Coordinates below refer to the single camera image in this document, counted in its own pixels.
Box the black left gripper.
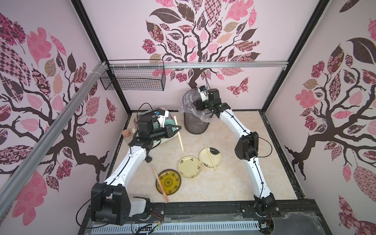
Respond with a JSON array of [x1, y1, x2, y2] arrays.
[[150, 124, 182, 141]]

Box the red chopsticks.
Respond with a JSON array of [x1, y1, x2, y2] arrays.
[[151, 164, 170, 203]]

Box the bare wooden chopsticks pair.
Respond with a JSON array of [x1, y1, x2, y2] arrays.
[[204, 145, 218, 171]]

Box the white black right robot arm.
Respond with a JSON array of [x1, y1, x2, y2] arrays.
[[194, 86, 276, 217]]

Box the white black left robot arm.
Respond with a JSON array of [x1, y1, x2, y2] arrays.
[[91, 109, 181, 225]]

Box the clear plastic bin liner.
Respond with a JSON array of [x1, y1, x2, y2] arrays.
[[178, 89, 216, 122]]

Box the black mesh trash bin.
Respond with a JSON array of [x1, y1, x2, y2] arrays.
[[182, 89, 211, 135]]

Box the mint green toaster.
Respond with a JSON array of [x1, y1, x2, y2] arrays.
[[135, 108, 176, 146]]

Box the cream plate right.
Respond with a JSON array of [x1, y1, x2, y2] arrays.
[[199, 147, 223, 169]]

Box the cream plate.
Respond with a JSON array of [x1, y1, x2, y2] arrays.
[[177, 156, 202, 179], [199, 147, 223, 169]]

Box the cream plate middle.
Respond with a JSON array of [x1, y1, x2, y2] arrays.
[[177, 156, 202, 179]]

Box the black small cylinder jar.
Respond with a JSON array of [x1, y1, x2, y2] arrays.
[[145, 156, 152, 163]]

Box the yellow black patterned plate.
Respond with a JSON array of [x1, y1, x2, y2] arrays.
[[159, 169, 182, 196]]

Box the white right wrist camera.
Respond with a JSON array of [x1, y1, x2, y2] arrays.
[[198, 86, 208, 102]]

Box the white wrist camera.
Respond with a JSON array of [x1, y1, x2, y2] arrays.
[[198, 86, 208, 102], [155, 109, 169, 127]]

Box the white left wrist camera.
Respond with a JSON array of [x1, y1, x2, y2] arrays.
[[155, 109, 169, 127]]

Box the aluminium frame bar rear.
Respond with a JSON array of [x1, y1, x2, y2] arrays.
[[109, 61, 288, 69]]

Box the aluminium frame bar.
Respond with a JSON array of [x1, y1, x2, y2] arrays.
[[1, 62, 106, 218], [109, 61, 288, 69]]

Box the black wire wall basket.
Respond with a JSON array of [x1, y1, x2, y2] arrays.
[[100, 59, 166, 91]]

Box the white slotted cable duct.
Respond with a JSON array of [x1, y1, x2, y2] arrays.
[[89, 221, 260, 235]]

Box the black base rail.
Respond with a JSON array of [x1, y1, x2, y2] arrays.
[[78, 199, 332, 235]]

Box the aluminium frame bar left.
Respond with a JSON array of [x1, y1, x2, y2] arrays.
[[1, 62, 106, 218]]

